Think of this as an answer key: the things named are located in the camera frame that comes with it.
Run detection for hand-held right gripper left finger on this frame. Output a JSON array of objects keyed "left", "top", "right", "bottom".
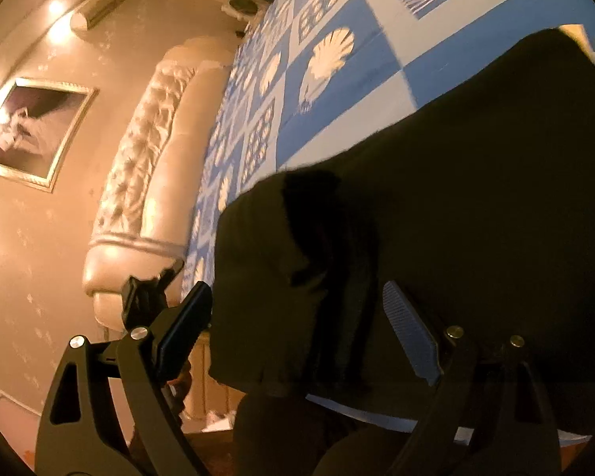
[{"left": 36, "top": 280, "right": 214, "bottom": 476}]

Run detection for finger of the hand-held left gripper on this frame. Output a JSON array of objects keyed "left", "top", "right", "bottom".
[{"left": 120, "top": 257, "right": 185, "bottom": 330}]

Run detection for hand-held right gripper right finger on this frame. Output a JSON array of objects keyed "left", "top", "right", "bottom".
[{"left": 383, "top": 280, "right": 561, "bottom": 476}]

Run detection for black pants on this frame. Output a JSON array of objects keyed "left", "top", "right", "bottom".
[{"left": 208, "top": 27, "right": 595, "bottom": 437}]

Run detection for cream nightstand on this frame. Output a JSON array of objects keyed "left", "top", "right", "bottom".
[{"left": 178, "top": 337, "right": 249, "bottom": 422}]

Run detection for cream tufted headboard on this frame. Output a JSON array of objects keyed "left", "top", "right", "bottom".
[{"left": 82, "top": 42, "right": 251, "bottom": 330}]

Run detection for person's leg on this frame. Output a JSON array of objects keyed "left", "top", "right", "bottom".
[{"left": 233, "top": 392, "right": 407, "bottom": 476}]

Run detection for bed with blue patterned sheet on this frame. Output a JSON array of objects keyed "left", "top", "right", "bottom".
[{"left": 186, "top": 0, "right": 595, "bottom": 452}]

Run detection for framed wall picture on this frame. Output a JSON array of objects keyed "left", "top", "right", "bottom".
[{"left": 0, "top": 77, "right": 100, "bottom": 194}]

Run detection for wall air conditioner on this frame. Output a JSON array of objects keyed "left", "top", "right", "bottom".
[{"left": 69, "top": 0, "right": 144, "bottom": 35}]

